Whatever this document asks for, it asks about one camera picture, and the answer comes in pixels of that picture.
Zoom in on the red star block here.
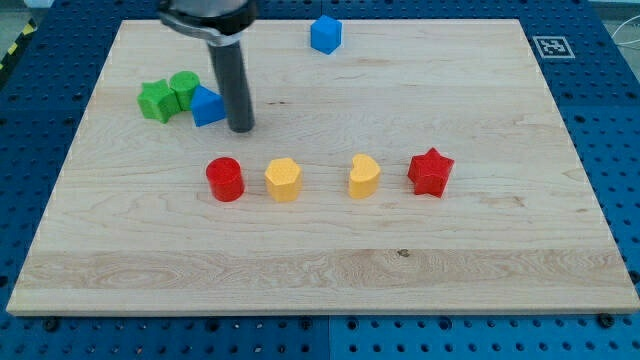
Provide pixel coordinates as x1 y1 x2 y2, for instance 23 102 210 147
407 147 455 198

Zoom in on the green star block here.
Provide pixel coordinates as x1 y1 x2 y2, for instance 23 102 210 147
137 79 182 123

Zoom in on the yellow hexagon block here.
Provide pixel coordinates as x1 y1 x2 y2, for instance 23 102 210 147
264 158 302 202

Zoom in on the yellow heart block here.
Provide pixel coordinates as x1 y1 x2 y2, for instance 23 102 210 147
348 153 381 199

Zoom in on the red cylinder block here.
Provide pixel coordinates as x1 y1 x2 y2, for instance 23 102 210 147
205 157 245 202

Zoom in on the wooden board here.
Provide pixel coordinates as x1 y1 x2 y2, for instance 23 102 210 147
7 19 639 316

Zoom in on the blue triangle block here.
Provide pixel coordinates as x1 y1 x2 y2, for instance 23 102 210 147
190 85 226 127

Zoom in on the blue cube block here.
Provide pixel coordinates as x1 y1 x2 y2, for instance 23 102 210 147
310 15 343 55

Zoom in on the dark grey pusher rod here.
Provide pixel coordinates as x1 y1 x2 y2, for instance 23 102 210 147
207 42 255 133

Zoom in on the green cylinder block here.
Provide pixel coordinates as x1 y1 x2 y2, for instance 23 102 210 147
169 71 200 111

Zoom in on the white fiducial marker tag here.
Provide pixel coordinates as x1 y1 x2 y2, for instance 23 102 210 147
532 36 575 59

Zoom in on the white cable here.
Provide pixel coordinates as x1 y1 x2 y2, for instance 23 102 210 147
610 13 640 51

